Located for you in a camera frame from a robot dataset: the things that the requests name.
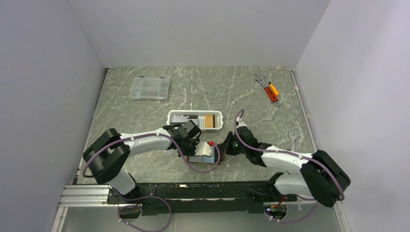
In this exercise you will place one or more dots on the red adjustable wrench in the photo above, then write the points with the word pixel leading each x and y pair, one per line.
pixel 273 98

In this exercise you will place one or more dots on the gold credit card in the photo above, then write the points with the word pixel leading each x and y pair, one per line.
pixel 211 121

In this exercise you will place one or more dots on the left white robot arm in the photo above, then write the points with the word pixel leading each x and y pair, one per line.
pixel 106 157

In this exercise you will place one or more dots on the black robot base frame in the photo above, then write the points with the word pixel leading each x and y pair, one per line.
pixel 201 197

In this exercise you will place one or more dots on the white plastic basket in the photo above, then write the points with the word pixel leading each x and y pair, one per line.
pixel 201 116

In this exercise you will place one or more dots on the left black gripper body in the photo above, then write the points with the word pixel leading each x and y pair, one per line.
pixel 188 148

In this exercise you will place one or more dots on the silver open-end wrench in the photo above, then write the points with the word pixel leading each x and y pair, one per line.
pixel 293 136

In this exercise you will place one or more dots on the clear plastic card sleeve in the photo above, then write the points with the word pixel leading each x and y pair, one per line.
pixel 169 152

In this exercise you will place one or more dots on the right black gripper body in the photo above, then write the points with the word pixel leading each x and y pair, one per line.
pixel 231 147

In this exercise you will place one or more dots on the clear plastic organizer box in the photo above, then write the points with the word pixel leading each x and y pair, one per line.
pixel 150 88

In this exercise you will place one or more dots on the white striped card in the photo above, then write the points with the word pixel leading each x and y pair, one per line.
pixel 183 120

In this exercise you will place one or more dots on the yellow handled screwdriver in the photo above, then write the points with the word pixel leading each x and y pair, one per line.
pixel 273 88

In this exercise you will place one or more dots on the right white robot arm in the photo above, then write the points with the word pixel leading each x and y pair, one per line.
pixel 315 175

